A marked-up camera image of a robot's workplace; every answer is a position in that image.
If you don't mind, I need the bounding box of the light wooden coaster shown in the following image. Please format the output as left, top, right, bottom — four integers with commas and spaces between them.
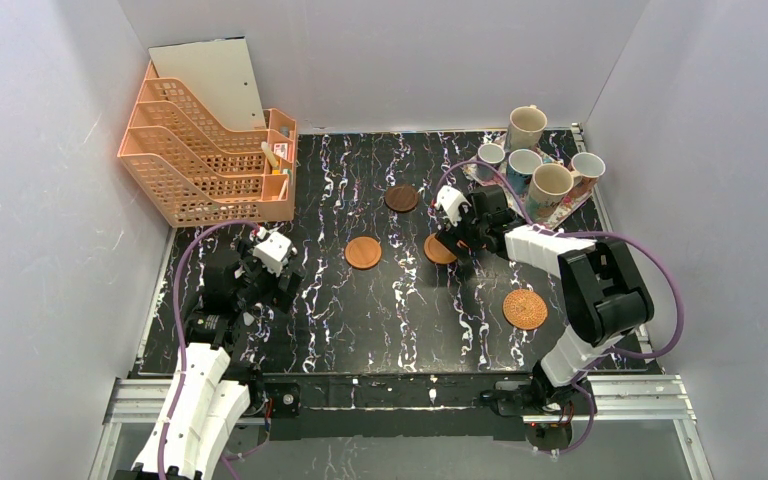
344, 236, 382, 270
423, 234, 457, 265

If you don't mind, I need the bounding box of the dark wooden coaster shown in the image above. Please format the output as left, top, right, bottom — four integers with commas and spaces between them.
384, 184, 419, 213

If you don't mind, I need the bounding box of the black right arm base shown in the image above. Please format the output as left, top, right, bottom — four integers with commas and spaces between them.
478, 370, 597, 458

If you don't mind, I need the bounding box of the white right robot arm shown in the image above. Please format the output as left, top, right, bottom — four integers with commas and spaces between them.
432, 185, 654, 391

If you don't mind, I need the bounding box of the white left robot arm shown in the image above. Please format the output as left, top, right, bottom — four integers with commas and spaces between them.
114, 230, 303, 479

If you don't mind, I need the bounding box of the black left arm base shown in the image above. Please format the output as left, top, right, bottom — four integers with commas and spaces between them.
221, 362, 301, 431

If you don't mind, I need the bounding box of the blue patterned mug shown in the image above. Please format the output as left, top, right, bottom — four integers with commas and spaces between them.
505, 149, 543, 197

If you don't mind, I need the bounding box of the small grey mug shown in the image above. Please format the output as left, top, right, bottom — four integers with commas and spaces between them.
476, 143, 506, 182

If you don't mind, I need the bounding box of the large beige floral mug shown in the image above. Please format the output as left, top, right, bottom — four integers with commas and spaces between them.
525, 163, 574, 223

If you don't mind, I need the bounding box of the floral tray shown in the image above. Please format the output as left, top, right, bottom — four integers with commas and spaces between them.
462, 129, 601, 230

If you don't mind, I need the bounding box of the tall beige mug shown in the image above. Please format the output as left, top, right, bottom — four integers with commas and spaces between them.
504, 105, 547, 152

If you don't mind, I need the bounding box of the white and red mug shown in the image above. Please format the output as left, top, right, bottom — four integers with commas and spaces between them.
569, 152, 606, 198

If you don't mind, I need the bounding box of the orange plastic file organizer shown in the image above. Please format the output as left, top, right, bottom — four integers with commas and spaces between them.
118, 66, 298, 227

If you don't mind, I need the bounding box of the white board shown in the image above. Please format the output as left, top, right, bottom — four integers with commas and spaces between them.
148, 37, 267, 131

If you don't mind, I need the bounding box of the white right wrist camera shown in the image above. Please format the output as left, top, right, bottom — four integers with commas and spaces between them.
433, 185, 469, 226

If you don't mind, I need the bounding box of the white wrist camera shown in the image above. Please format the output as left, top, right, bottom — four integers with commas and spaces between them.
253, 227, 298, 276
433, 185, 469, 226

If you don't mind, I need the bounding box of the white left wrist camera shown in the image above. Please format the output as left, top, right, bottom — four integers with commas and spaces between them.
253, 227, 298, 276

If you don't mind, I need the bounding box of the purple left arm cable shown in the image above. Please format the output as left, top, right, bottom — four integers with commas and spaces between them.
153, 221, 263, 480

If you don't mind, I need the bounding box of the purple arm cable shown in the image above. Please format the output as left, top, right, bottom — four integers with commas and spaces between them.
153, 221, 263, 480
431, 160, 685, 457

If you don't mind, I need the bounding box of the aluminium frame rail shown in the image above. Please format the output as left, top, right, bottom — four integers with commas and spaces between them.
89, 374, 713, 480

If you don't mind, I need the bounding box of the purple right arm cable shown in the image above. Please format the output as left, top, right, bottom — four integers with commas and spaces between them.
431, 160, 685, 457

